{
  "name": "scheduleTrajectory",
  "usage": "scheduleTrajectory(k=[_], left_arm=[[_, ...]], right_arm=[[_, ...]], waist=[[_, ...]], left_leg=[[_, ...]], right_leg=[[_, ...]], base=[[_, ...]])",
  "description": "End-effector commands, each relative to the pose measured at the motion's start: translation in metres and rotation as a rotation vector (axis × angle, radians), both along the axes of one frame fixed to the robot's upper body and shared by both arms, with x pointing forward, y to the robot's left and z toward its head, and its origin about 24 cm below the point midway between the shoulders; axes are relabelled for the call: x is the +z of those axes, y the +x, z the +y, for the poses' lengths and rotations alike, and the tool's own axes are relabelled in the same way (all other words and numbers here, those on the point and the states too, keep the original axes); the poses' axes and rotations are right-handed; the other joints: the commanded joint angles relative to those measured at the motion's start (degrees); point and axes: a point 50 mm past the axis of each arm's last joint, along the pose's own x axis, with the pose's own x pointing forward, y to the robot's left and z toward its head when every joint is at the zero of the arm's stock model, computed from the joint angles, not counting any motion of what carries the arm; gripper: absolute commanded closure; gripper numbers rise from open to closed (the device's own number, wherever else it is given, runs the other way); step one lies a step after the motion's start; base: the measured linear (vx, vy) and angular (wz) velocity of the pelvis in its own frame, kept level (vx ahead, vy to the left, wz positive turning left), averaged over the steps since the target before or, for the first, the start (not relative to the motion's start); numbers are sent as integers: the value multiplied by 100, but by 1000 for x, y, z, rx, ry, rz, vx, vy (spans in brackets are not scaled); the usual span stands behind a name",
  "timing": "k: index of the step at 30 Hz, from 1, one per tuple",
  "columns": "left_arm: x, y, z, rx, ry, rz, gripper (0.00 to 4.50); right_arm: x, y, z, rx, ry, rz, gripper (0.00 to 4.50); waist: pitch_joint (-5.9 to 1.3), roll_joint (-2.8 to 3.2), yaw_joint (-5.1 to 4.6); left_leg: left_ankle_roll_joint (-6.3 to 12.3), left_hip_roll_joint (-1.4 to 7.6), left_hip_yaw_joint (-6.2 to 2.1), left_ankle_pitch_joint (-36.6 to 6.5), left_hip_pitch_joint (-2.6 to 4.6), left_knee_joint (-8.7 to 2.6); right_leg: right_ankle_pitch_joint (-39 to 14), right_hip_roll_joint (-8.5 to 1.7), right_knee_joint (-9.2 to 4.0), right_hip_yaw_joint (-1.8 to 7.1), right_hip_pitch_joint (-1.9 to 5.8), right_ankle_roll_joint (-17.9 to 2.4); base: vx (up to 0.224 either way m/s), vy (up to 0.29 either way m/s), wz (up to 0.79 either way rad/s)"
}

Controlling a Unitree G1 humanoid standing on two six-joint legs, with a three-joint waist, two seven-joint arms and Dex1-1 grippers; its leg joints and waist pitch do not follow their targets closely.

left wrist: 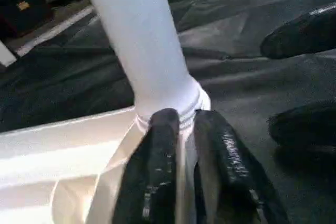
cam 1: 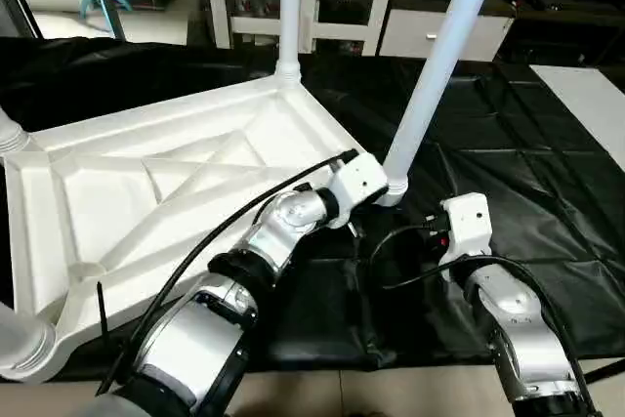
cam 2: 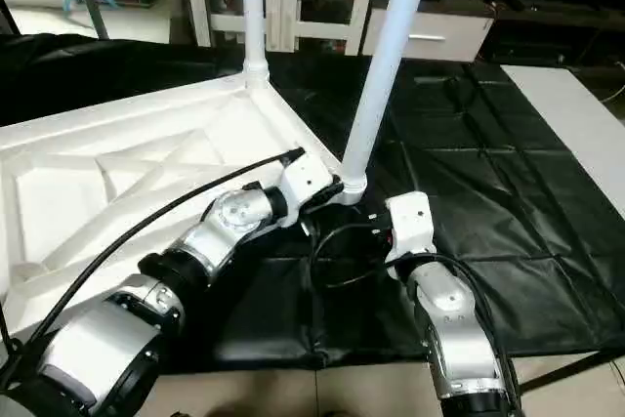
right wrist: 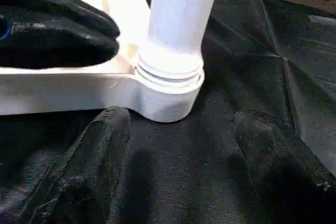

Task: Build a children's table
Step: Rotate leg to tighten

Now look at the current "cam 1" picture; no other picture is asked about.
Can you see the white plastic table top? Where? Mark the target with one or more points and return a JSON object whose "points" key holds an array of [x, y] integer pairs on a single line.
{"points": [[98, 192]]}

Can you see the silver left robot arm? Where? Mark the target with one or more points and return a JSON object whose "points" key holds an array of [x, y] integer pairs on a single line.
{"points": [[283, 227]]}

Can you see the black work mat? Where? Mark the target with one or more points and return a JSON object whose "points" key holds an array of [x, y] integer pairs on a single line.
{"points": [[547, 202]]}

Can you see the white drawer unit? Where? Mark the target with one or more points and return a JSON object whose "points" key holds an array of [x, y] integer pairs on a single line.
{"points": [[430, 36]]}

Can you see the black tripod leg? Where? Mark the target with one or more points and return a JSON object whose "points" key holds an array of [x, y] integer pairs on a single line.
{"points": [[601, 370]]}

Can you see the teal stand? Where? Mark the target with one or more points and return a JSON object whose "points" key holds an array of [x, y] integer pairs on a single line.
{"points": [[103, 2]]}

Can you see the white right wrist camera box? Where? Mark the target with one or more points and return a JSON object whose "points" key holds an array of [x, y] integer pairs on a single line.
{"points": [[467, 222]]}

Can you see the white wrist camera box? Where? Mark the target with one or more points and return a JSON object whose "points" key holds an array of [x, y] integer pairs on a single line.
{"points": [[467, 222], [359, 181]]}

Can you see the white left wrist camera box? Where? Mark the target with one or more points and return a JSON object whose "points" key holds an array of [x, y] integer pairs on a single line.
{"points": [[359, 181]]}

